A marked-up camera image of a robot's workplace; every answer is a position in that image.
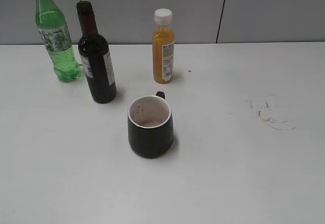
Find black mug white interior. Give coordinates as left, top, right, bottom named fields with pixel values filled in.
left=127, top=91, right=174, bottom=158

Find dark red wine bottle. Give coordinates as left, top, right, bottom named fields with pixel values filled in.
left=76, top=1, right=117, bottom=104

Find orange juice bottle white cap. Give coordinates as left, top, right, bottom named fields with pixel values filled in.
left=152, top=9, right=175, bottom=84

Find green plastic soda bottle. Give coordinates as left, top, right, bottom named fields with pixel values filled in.
left=36, top=0, right=80, bottom=82

